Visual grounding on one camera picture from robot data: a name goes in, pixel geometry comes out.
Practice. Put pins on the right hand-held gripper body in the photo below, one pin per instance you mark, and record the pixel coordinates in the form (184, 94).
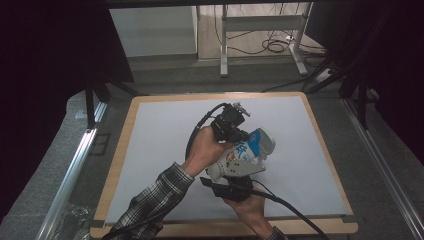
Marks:
(238, 190)

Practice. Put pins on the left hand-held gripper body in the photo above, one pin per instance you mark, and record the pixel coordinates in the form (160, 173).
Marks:
(228, 123)

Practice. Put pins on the blue white snack bag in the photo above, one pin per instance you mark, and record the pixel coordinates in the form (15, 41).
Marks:
(240, 151)

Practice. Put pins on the clear cup with white lid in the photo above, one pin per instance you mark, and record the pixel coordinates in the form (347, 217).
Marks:
(267, 141)

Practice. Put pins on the person's right hand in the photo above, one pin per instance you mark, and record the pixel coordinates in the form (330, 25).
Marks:
(255, 210)

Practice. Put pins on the person's left hand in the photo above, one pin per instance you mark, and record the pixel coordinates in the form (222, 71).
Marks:
(203, 150)

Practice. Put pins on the white table mat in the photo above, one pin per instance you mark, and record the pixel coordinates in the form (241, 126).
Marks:
(160, 133)

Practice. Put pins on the white power strip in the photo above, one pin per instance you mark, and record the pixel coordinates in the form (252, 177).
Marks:
(324, 75)

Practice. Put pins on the white cabinet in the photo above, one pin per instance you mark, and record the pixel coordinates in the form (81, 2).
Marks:
(153, 31)

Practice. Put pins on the black stand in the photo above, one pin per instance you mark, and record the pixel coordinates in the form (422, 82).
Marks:
(361, 100)
(90, 103)

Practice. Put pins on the clear plastic bag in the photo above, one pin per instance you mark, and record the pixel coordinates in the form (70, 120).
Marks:
(75, 220)

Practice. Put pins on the dark curtain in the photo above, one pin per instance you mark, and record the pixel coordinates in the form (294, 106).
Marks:
(43, 66)
(396, 66)

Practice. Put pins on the white desk frame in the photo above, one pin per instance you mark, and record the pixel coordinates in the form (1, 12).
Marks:
(263, 23)

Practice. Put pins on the aluminium rail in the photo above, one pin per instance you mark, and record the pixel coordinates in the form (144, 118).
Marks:
(71, 173)
(383, 166)

